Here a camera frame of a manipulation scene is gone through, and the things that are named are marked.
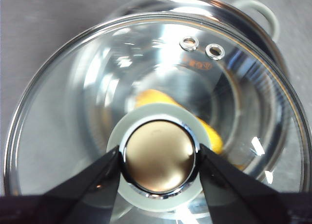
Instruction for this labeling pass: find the pale green electric pot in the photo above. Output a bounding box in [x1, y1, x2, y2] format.
[97, 0, 312, 186]

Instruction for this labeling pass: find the glass lid with green knob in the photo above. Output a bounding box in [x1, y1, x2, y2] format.
[3, 11, 312, 222]

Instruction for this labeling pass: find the yellow corn cob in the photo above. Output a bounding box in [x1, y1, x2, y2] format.
[135, 89, 224, 171]

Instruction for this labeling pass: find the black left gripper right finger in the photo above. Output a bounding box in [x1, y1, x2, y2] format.
[196, 143, 312, 224]

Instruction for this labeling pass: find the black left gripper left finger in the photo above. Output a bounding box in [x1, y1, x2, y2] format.
[0, 146, 122, 224]

